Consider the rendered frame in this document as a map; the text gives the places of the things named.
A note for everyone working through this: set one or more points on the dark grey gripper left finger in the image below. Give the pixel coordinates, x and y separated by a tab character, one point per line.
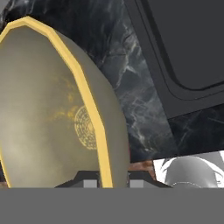
89	183

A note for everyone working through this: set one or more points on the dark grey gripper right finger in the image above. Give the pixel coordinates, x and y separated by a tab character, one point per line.
136	183

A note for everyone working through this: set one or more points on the dark grey sink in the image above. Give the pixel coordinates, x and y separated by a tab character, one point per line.
189	49

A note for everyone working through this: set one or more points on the olive bowl with yellow rim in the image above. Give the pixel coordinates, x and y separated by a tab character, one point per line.
43	110

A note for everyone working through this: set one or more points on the white and grey round object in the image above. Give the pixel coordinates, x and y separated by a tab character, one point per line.
189	172

